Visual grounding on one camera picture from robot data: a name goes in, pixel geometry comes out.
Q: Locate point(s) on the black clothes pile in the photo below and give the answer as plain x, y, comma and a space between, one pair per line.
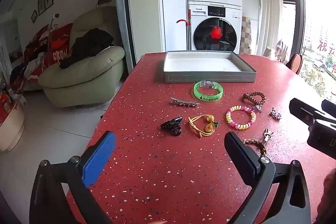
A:
92, 43

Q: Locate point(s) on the black claw hair clip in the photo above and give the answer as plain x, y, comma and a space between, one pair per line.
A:
173, 127

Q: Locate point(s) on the large dark picture frame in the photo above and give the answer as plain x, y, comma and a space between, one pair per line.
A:
45, 2

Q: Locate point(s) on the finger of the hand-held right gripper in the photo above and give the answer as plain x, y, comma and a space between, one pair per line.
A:
302, 111
329, 107

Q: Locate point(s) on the silver metal brooch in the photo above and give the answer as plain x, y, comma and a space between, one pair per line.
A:
275, 114

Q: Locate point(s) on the pale green leather armchair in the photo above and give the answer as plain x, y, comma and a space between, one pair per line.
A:
86, 77

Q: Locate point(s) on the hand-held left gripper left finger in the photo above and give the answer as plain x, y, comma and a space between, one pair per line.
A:
99, 155

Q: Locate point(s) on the cream fluffy cloth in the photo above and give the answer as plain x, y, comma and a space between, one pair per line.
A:
281, 50

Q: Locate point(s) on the small silver charm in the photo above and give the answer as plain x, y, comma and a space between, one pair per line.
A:
258, 108

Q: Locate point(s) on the grey shallow tray box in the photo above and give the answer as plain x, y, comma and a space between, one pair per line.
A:
207, 64

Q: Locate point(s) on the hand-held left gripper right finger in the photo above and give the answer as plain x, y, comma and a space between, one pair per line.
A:
240, 158

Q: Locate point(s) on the small dark picture frame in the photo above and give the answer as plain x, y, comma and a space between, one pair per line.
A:
34, 16

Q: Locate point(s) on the red printed blanket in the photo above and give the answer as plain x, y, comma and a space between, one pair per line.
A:
56, 53

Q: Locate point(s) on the silver metal hair clip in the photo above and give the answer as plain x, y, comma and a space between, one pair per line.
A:
183, 102

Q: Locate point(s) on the person's right forearm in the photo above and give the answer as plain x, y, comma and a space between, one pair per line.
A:
328, 197

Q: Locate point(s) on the brown wicker chair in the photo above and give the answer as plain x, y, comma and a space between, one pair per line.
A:
295, 64

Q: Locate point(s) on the white curtain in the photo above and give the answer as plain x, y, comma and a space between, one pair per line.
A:
271, 3

